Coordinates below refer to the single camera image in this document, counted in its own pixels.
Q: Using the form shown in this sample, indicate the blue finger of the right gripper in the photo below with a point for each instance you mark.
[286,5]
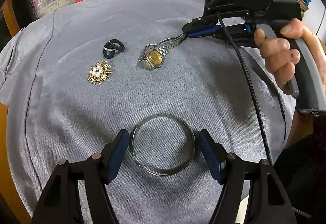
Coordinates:
[195,27]
[204,32]

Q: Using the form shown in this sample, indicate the orange cardboard tray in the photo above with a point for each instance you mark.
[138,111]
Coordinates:
[10,199]

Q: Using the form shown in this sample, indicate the gold pearl brooch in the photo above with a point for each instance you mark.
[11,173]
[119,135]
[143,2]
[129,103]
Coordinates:
[99,73]

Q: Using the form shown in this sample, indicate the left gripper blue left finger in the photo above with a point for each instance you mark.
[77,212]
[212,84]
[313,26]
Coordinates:
[117,151]

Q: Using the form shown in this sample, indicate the wooden cabinet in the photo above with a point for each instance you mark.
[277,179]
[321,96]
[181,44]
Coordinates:
[16,14]

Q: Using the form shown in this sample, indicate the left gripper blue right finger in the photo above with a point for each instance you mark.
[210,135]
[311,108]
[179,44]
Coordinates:
[213,154]

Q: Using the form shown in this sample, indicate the grey bed blanket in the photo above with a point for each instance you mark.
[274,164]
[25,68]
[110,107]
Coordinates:
[54,112]

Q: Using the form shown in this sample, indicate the person right hand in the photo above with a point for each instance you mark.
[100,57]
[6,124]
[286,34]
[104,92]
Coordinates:
[280,59]

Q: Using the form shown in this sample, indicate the silver gold wristwatch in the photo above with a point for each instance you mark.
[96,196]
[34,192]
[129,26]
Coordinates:
[153,55]

